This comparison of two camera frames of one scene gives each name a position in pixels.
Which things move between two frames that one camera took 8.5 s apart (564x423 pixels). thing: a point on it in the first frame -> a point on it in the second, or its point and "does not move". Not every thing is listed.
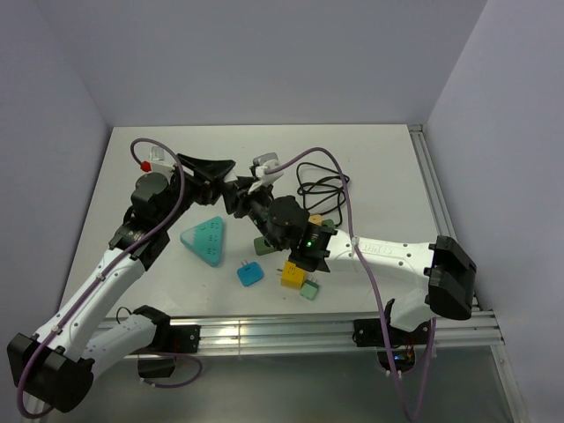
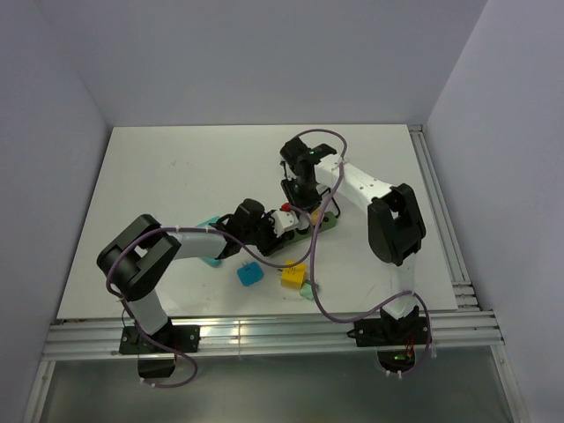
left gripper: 207,175 -> 274,242
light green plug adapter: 308,289 does not move
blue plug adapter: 249,273 does not move
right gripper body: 257,202 -> 303,195
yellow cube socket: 292,276 does not move
